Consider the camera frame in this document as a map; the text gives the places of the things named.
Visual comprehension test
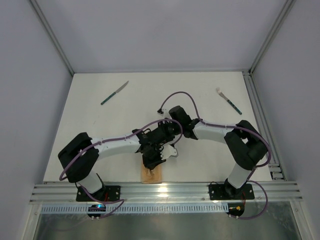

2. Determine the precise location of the beige cloth napkin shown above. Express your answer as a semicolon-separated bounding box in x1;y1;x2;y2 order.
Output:
140;162;163;184

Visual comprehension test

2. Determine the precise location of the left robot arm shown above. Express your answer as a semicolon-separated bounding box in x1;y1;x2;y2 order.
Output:
58;121;181;202

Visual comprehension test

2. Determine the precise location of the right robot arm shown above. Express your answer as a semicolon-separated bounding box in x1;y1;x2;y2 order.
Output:
168;105;268;200

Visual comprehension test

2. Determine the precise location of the left controller board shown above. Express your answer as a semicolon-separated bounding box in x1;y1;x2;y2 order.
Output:
86;203;107;220

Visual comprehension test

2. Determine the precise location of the controller board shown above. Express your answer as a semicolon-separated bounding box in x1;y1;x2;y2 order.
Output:
86;203;107;220
226;203;245;219

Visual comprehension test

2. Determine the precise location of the right controller board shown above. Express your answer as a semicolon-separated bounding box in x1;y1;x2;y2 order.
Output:
226;203;245;219

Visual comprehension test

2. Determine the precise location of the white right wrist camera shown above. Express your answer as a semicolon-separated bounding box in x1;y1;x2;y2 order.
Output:
157;108;171;119

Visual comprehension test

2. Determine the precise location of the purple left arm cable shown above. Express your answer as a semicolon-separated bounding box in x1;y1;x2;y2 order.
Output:
59;119;184;232

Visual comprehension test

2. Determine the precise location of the green handled fork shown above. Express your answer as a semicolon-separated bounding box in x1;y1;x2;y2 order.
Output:
216;87;243;115

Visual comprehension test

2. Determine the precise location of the green handled knife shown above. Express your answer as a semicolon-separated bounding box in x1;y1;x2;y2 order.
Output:
100;80;129;106

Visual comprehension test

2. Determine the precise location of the slotted cable duct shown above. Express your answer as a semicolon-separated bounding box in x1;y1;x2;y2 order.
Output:
40;202;228;214

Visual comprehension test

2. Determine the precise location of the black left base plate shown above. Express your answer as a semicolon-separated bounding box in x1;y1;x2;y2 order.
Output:
76;185;121;202

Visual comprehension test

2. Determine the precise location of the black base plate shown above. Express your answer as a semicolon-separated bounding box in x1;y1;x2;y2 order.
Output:
76;185;121;202
208;182;255;201

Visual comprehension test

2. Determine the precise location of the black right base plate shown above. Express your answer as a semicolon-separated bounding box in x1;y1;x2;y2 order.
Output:
208;182;255;201

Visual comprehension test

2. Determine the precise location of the aluminium frame rail right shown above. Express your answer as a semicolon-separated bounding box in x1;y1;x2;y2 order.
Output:
242;71;287;181

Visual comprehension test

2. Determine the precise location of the front aluminium rail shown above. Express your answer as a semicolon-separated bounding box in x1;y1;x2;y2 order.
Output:
29;181;303;204

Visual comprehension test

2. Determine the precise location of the right rear aluminium post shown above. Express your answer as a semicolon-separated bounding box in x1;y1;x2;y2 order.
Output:
248;0;296;75

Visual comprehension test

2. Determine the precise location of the aluminium post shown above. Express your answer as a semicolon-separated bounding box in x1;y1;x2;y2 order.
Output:
27;0;75;77
248;0;296;75

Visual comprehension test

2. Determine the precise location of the left rear aluminium post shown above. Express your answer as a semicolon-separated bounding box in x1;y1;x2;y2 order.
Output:
27;0;75;77

